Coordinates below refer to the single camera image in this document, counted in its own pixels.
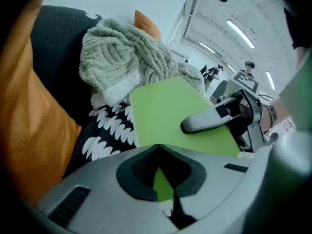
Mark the person's black shirt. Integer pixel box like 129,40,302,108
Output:
284,0,312,50

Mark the plain orange cushion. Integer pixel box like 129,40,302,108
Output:
135,10,162,40

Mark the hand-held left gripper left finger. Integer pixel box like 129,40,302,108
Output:
36,144,181,234

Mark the person's right forearm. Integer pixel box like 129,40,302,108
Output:
258,97,297,131

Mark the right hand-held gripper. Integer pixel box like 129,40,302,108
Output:
180,71,266,154

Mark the pale green knitted throw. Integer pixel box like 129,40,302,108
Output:
79,18,205,109

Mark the green notebook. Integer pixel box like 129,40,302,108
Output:
129,76,241,202

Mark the metal wristwatch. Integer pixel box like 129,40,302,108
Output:
262,103,278,129

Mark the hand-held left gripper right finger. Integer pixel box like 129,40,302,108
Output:
159,144,254,222

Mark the orange sofa with striped cover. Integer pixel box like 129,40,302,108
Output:
30,5,137,177

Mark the orange cushion with dark piping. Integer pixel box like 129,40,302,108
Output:
0,0,83,206

